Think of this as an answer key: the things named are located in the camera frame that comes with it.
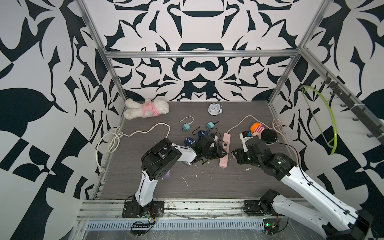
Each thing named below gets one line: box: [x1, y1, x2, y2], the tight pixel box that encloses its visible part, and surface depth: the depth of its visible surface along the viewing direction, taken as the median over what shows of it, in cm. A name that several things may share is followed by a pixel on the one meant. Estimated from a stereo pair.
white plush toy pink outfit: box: [123, 98, 170, 120], surface depth 107 cm
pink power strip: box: [219, 132, 231, 169], surface depth 91 cm
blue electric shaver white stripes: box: [184, 137, 196, 146], surface depth 98 cm
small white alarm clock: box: [208, 103, 223, 116], surface depth 114 cm
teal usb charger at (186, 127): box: [182, 123, 191, 132], surface depth 105 cm
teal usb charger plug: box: [206, 121, 215, 129], surface depth 107 cm
